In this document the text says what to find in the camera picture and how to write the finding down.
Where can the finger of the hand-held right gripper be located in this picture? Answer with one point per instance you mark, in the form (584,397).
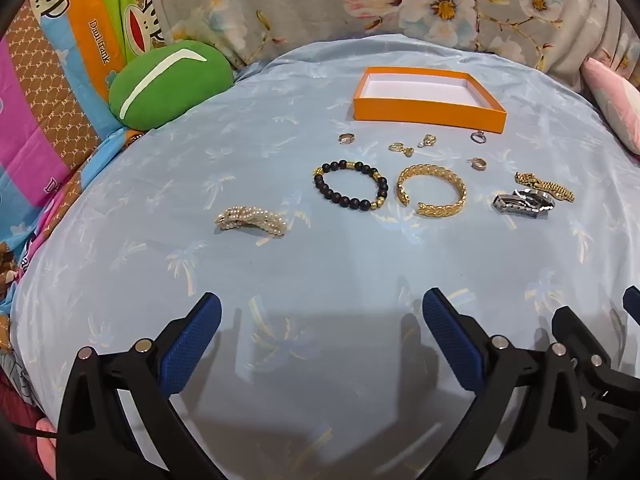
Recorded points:
(633,302)
(585,335)

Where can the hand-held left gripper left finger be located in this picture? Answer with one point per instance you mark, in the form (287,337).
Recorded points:
(192,340)

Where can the cartoon printed blanket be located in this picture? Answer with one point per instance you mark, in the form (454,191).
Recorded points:
(45,125)

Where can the grey floral blanket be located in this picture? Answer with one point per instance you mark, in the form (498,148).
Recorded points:
(350,0)

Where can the green plush pillow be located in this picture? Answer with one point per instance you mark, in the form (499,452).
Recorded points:
(190,75)

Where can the silver watch band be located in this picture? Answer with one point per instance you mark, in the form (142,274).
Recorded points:
(515,205)

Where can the gold braided bangle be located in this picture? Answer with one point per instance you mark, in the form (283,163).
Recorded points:
(440,210)

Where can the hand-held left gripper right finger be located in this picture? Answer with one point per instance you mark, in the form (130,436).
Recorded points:
(452,340)

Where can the light blue palm print sheet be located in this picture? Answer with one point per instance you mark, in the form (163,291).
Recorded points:
(150,185)

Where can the gold dangle earring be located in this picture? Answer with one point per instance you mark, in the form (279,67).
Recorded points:
(398,147)

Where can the pink cloth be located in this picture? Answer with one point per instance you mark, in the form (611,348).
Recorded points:
(42,455)

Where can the orange cardboard box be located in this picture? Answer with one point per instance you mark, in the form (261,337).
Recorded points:
(425,112)

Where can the hoop earring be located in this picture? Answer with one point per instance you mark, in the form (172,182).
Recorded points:
(481,166)

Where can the pink pillow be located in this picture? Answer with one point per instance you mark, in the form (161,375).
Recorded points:
(617,95)

